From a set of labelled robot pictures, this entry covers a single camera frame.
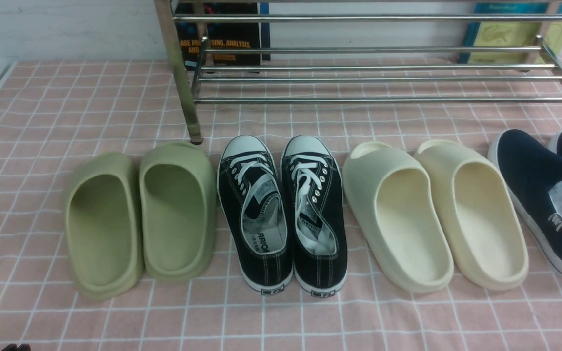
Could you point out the black book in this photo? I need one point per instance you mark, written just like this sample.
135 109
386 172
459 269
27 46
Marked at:
223 35

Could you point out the teal and yellow book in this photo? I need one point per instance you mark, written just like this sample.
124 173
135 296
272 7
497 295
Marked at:
500 34

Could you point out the cream foam slipper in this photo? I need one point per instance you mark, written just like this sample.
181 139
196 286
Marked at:
476 213
389 193

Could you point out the silver metal shoe rack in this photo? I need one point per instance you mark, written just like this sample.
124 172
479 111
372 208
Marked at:
188 87

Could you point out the left green foam slipper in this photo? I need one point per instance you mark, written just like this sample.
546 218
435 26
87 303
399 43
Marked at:
103 226

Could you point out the black canvas sneaker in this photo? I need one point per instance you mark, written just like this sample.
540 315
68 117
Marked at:
251 200
313 201

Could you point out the right green foam slipper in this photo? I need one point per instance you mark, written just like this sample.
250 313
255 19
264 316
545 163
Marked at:
177 186

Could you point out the left black canvas sneaker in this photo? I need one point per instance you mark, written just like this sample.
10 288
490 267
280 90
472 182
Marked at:
251 200

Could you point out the black object at bottom edge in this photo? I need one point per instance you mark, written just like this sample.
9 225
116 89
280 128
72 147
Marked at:
17 347

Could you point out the right black canvas sneaker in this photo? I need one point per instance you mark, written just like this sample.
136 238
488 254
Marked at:
313 201

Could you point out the left cream foam slipper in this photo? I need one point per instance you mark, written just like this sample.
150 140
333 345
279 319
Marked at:
389 193

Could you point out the pink checkered tablecloth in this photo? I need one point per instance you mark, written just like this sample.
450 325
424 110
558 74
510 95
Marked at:
56 114

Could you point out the green foam slipper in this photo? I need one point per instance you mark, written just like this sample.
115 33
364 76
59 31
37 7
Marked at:
103 226
177 186

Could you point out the right cream foam slipper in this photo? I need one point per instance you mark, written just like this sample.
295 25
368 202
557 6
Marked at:
476 213

